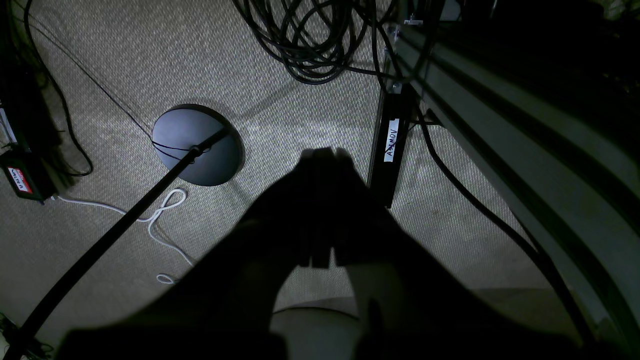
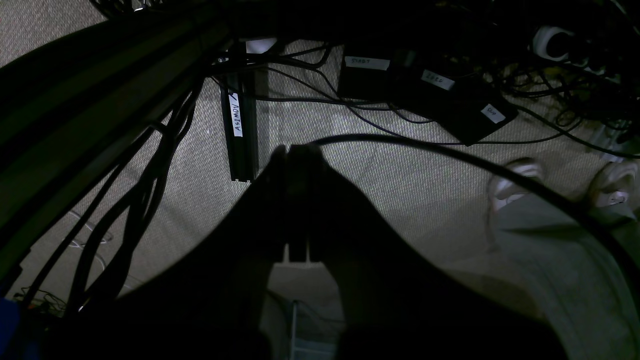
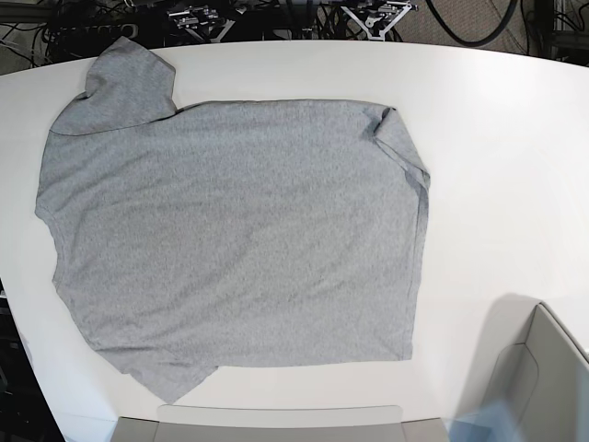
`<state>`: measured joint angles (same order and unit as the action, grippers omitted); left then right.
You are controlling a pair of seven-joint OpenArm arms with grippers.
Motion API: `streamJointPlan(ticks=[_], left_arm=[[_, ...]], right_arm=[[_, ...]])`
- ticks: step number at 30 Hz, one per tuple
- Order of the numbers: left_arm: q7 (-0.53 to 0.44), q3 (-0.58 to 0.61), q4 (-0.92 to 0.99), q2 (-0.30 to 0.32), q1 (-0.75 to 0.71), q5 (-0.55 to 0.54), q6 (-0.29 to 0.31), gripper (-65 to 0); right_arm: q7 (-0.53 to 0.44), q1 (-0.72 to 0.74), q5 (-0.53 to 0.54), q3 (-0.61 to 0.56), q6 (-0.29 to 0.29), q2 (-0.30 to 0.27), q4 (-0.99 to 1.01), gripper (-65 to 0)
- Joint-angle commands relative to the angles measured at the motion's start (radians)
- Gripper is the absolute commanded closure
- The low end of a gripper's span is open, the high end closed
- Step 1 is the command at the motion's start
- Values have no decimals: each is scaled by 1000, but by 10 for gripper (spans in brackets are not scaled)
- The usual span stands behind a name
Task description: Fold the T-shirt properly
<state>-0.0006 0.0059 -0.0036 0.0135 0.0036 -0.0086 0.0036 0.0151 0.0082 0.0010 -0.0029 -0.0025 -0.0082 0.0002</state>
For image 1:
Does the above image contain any black labelled frame leg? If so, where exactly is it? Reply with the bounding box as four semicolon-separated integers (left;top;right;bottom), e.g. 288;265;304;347
366;85;415;209

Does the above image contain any round black stand base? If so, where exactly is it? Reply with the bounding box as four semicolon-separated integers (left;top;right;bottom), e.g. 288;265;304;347
151;104;246;187

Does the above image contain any black stand pole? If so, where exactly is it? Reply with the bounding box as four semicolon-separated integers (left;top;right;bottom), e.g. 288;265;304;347
4;129;231;360

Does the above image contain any thick black floor cable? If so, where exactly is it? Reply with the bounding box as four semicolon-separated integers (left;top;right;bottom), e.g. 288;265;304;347
417;107;596;346

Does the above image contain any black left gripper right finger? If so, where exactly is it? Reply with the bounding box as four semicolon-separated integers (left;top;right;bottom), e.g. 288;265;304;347
320;148;592;360

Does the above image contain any aluminium table frame rail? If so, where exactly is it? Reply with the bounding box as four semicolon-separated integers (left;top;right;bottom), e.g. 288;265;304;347
395;22;639;359

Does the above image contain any white cable on floor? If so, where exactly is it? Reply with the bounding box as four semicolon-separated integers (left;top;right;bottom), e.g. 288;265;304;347
54;188;195;285

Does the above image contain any coiled black cable bundle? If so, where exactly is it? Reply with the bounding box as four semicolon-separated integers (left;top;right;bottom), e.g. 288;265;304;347
232;0;396;85

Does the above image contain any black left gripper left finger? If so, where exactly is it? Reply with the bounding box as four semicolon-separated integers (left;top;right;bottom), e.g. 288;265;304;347
60;149;321;360

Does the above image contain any black power adapter red label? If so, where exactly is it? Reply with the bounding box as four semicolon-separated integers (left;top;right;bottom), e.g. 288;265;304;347
0;150;56;203

